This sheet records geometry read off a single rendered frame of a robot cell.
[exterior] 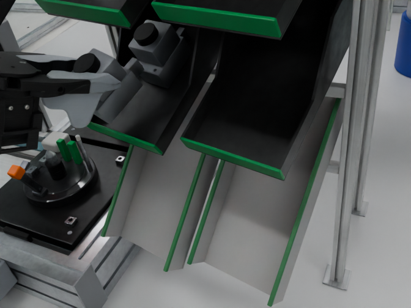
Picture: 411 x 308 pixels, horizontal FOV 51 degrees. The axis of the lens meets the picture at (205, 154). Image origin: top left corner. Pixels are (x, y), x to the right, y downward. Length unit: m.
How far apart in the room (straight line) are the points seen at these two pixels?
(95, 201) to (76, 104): 0.37
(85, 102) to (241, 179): 0.26
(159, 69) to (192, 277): 0.40
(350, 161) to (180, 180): 0.25
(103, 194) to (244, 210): 0.31
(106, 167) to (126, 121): 0.33
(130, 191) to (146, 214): 0.04
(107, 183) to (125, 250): 0.13
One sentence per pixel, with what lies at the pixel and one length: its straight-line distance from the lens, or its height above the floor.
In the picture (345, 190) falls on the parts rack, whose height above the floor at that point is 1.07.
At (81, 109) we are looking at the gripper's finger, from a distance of 0.48.
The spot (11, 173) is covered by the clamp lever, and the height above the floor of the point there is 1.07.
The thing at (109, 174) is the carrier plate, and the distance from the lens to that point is 0.87.
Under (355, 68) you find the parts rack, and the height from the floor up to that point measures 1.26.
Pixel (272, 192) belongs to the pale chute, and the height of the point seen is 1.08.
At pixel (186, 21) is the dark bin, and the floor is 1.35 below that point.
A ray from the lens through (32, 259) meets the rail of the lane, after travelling 0.79.
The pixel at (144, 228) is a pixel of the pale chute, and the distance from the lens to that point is 0.69.
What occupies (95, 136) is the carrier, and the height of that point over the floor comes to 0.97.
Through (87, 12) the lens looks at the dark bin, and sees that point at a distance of 0.47.
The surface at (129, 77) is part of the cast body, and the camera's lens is 0.52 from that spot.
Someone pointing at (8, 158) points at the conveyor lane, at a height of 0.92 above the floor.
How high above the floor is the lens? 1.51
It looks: 39 degrees down
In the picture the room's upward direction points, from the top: 10 degrees counter-clockwise
